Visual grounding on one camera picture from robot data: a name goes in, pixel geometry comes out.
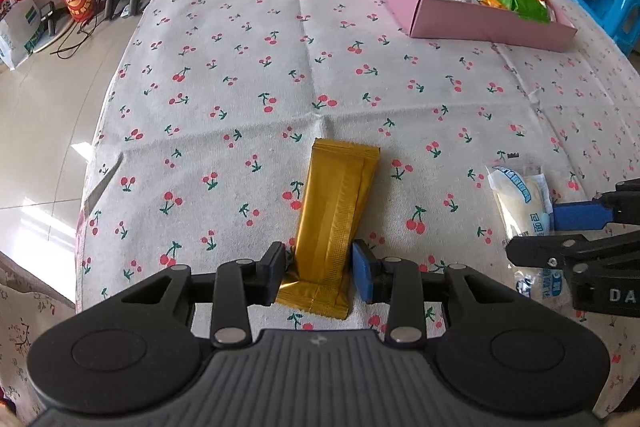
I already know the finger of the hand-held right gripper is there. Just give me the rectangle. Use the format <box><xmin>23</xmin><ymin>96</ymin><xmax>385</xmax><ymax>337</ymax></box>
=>
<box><xmin>552</xmin><ymin>178</ymin><xmax>640</xmax><ymax>234</ymax></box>
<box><xmin>505</xmin><ymin>227</ymin><xmax>640</xmax><ymax>270</ymax></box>

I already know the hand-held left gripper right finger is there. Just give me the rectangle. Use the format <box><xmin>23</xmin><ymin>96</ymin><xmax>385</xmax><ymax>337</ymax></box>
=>
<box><xmin>350</xmin><ymin>240</ymin><xmax>523</xmax><ymax>349</ymax></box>

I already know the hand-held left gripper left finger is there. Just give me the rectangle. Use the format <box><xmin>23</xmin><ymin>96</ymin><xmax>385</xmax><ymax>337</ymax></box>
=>
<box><xmin>120</xmin><ymin>241</ymin><xmax>288</xmax><ymax>350</ymax></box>

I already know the white bread packet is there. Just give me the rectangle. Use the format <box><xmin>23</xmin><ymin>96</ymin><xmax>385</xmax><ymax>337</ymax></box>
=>
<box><xmin>487</xmin><ymin>163</ymin><xmax>568</xmax><ymax>314</ymax></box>

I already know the gold foil bar packet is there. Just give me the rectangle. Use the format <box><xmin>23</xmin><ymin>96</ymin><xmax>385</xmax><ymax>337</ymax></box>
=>
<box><xmin>276</xmin><ymin>137</ymin><xmax>381</xmax><ymax>321</ymax></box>

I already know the cherry print tablecloth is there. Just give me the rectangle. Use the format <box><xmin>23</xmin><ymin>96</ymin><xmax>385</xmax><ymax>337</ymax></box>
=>
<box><xmin>75</xmin><ymin>0</ymin><xmax>640</xmax><ymax>408</ymax></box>

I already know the blue plastic stool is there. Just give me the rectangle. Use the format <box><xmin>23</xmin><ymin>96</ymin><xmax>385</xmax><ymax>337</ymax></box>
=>
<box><xmin>569</xmin><ymin>0</ymin><xmax>640</xmax><ymax>56</ymax></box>

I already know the branch print cloth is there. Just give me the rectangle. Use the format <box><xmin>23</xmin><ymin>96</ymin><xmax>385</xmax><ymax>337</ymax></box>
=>
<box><xmin>0</xmin><ymin>252</ymin><xmax>79</xmax><ymax>414</ymax></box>

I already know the black phone stand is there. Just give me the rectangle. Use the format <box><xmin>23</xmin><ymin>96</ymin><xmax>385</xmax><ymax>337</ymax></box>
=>
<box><xmin>39</xmin><ymin>1</ymin><xmax>64</xmax><ymax>38</ymax></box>

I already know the white paper bag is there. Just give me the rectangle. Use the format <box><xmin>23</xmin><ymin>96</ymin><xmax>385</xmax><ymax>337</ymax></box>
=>
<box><xmin>0</xmin><ymin>0</ymin><xmax>42</xmax><ymax>71</ymax></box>

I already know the black cable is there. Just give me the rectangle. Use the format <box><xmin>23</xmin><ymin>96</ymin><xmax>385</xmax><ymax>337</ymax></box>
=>
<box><xmin>49</xmin><ymin>18</ymin><xmax>97</xmax><ymax>61</ymax></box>

